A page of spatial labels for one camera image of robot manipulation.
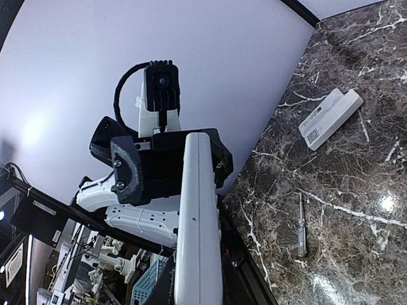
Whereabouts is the white remote control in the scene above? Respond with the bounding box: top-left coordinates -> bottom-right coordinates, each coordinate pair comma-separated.
174,133 -> 223,304

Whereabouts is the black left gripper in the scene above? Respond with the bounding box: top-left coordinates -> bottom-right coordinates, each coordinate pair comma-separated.
88,116 -> 234,206

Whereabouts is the clear handled screwdriver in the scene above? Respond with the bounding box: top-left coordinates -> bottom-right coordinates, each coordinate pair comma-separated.
298,193 -> 307,257

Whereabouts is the blue perforated basket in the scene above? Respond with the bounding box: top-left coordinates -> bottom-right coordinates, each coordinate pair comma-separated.
130,257 -> 175,305

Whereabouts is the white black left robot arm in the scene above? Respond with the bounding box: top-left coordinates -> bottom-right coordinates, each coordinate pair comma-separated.
74,91 -> 233,249

